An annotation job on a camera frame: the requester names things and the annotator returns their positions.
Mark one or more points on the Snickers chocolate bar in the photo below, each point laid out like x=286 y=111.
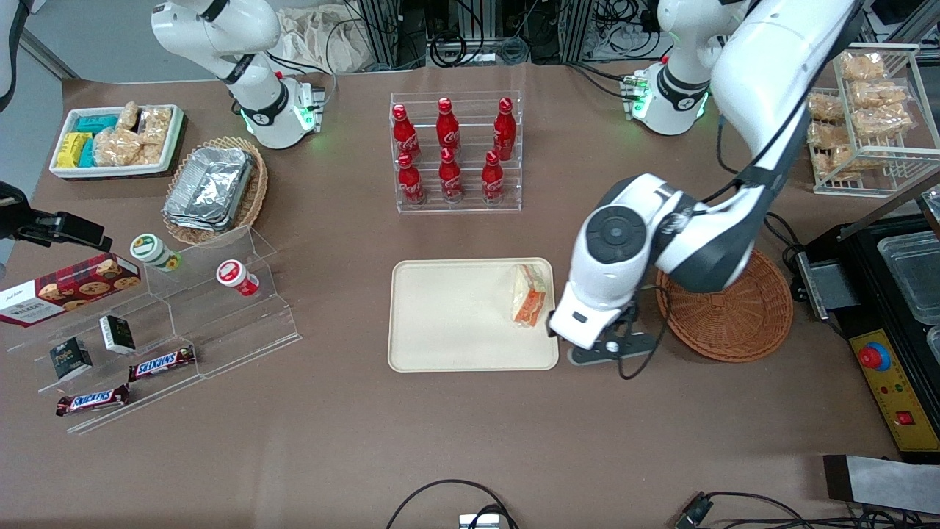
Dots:
x=161 y=363
x=92 y=400

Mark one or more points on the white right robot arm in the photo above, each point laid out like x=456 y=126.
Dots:
x=242 y=37

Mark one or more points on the small silver device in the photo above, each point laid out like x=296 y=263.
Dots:
x=481 y=522

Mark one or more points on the oval wicker basket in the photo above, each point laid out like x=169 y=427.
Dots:
x=253 y=198

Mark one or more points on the white power strip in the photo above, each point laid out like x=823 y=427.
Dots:
x=624 y=37

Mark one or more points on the clear bag of puffed snacks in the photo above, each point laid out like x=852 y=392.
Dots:
x=116 y=147
x=128 y=116
x=156 y=125

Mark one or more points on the clear plastic container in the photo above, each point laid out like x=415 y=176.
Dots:
x=914 y=275

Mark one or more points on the yellow control panel red button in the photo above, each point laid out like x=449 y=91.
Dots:
x=899 y=400

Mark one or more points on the yellow snack pack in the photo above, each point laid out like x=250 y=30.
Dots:
x=73 y=150

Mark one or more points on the white rectangular snack bin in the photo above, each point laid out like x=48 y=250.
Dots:
x=110 y=170

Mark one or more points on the beige cloth bag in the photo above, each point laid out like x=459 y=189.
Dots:
x=323 y=44

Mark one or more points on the teal snack pack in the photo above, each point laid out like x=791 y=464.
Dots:
x=97 y=123
x=87 y=154

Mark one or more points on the clear bag of crackers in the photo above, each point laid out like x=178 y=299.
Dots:
x=837 y=167
x=828 y=134
x=863 y=66
x=826 y=108
x=877 y=90
x=885 y=120

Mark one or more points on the red tartan cookie box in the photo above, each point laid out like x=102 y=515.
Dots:
x=73 y=290

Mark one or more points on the black tabletop appliance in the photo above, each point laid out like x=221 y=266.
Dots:
x=866 y=308

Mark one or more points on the beige plastic tray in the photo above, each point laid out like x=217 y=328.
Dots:
x=455 y=316

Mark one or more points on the red lid yogurt cup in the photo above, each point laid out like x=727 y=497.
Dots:
x=233 y=274

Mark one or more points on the triangle sandwich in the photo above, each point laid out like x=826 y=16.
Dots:
x=530 y=297

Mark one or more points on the clear acrylic bottle rack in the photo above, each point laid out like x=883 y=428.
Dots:
x=514 y=202

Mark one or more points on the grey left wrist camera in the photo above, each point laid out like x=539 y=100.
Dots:
x=609 y=351

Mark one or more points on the green lid yogurt cup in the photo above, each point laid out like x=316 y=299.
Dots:
x=150 y=250

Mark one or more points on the clear acrylic stepped stand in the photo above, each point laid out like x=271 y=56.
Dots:
x=242 y=323

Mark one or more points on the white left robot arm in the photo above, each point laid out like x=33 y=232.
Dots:
x=764 y=73

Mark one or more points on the aluminium frame post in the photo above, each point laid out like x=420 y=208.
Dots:
x=576 y=29
x=382 y=33

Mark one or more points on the red cola bottle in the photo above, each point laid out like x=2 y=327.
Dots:
x=410 y=184
x=404 y=136
x=447 y=128
x=450 y=180
x=504 y=132
x=492 y=180

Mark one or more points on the round brown wicker basket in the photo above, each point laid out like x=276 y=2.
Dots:
x=734 y=323

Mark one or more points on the grey flat metal plate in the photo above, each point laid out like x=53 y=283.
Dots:
x=881 y=485

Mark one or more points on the small black box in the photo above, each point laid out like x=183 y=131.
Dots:
x=70 y=360
x=117 y=334

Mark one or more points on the stack of foil trays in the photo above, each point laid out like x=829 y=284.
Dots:
x=209 y=187

